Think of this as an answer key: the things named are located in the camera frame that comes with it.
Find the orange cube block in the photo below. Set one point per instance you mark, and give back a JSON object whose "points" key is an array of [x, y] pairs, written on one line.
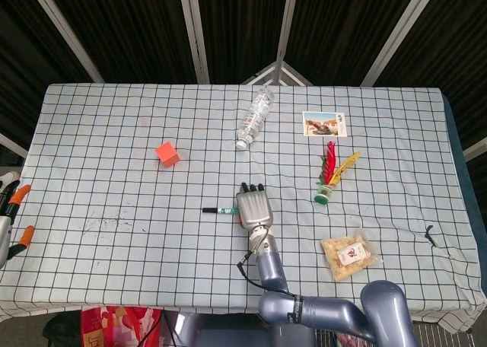
{"points": [[168, 155]]}

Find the photo postcard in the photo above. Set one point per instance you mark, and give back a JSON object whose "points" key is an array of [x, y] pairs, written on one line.
{"points": [[323, 124]]}

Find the white metal frame beam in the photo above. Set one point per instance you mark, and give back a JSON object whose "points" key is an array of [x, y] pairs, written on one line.
{"points": [[11, 145], [194, 31], [475, 149], [64, 31], [285, 27], [403, 31]]}

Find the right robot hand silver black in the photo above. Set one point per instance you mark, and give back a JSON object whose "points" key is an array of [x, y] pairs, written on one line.
{"points": [[254, 208]]}

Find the white triangular frame joint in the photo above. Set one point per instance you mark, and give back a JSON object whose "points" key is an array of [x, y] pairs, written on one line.
{"points": [[258, 74]]}

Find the white shoe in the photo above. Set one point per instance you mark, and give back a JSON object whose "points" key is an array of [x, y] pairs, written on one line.
{"points": [[5, 177]]}

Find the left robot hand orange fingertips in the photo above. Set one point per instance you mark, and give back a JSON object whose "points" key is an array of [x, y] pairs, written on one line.
{"points": [[20, 195]]}

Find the clear plastic water bottle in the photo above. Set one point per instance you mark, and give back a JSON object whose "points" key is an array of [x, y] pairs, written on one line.
{"points": [[254, 118]]}

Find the red shopping bag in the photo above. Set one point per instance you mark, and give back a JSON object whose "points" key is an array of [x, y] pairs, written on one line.
{"points": [[121, 324]]}

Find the clear snack bag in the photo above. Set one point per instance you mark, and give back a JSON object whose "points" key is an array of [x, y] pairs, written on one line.
{"points": [[350, 255]]}

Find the feather shuttlecock green base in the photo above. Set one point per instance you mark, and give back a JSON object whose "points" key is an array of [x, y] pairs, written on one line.
{"points": [[330, 160]]}

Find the right robot arm grey-blue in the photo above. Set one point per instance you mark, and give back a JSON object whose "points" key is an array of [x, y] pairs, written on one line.
{"points": [[323, 312]]}

